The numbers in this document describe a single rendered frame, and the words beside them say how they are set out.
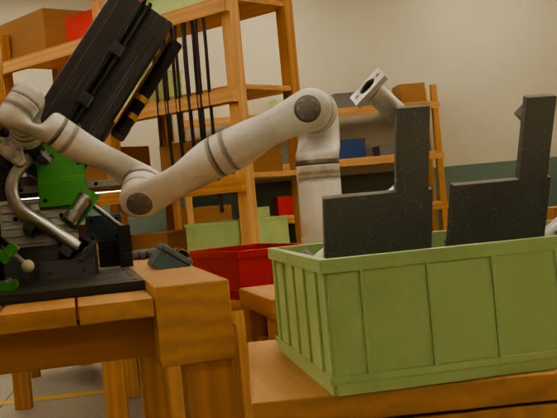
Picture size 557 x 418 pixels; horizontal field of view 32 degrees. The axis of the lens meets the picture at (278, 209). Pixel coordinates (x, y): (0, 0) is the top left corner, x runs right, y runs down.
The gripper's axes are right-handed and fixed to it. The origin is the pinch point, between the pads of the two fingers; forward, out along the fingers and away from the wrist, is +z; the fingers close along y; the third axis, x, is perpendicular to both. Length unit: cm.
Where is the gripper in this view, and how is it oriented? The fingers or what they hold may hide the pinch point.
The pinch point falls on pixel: (31, 153)
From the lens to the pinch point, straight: 237.0
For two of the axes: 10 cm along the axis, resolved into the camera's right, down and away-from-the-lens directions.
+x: -5.9, 7.4, -3.2
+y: -7.9, -6.2, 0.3
